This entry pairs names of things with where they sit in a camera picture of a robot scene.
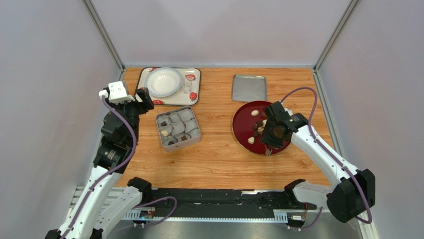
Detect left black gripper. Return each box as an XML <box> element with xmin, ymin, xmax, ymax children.
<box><xmin>104</xmin><ymin>88</ymin><xmax>154</xmax><ymax>143</ymax></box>

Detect red round plate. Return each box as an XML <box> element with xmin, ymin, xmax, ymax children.
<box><xmin>232</xmin><ymin>101</ymin><xmax>290</xmax><ymax>156</ymax></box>

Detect square chocolate tin box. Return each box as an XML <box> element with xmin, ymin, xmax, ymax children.
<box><xmin>155</xmin><ymin>106</ymin><xmax>202</xmax><ymax>152</ymax></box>

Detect silver tin lid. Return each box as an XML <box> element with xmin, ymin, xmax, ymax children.
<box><xmin>231</xmin><ymin>74</ymin><xmax>267</xmax><ymax>102</ymax></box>

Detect metal tongs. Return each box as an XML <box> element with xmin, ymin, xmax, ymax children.
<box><xmin>264</xmin><ymin>147</ymin><xmax>272</xmax><ymax>157</ymax></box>

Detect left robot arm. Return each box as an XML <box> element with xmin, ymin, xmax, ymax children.
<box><xmin>45</xmin><ymin>87</ymin><xmax>154</xmax><ymax>239</ymax></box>

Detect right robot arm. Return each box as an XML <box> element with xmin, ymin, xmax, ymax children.
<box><xmin>260</xmin><ymin>102</ymin><xmax>376</xmax><ymax>223</ymax></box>

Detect white ceramic bowl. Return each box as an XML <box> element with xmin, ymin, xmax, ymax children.
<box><xmin>144</xmin><ymin>67</ymin><xmax>184</xmax><ymax>98</ymax></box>

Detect small clear glass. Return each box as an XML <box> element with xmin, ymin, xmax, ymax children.
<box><xmin>183</xmin><ymin>81</ymin><xmax>192</xmax><ymax>94</ymax></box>

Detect strawberry pattern square tray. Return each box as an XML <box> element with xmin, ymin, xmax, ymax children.
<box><xmin>137</xmin><ymin>67</ymin><xmax>201</xmax><ymax>106</ymax></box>

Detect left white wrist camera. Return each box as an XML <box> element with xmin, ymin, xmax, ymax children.
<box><xmin>99</xmin><ymin>81</ymin><xmax>135</xmax><ymax>104</ymax></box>

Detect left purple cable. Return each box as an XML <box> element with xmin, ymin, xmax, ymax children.
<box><xmin>59</xmin><ymin>96</ymin><xmax>177</xmax><ymax>239</ymax></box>

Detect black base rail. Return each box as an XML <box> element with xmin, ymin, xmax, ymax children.
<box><xmin>127</xmin><ymin>188</ymin><xmax>318</xmax><ymax>228</ymax></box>

